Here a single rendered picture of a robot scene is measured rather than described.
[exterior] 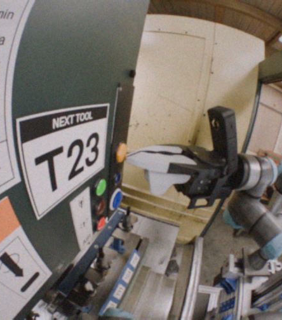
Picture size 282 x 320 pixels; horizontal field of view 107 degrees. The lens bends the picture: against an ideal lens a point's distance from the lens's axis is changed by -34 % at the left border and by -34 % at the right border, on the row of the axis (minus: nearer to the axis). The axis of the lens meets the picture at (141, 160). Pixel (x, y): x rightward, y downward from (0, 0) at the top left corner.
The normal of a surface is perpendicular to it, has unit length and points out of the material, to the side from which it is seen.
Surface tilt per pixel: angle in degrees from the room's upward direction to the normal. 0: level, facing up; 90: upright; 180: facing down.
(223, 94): 90
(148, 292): 8
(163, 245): 24
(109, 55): 90
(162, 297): 8
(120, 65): 90
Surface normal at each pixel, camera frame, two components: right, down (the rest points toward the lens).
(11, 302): 0.93, 0.27
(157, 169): -0.20, 0.38
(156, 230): 0.01, -0.68
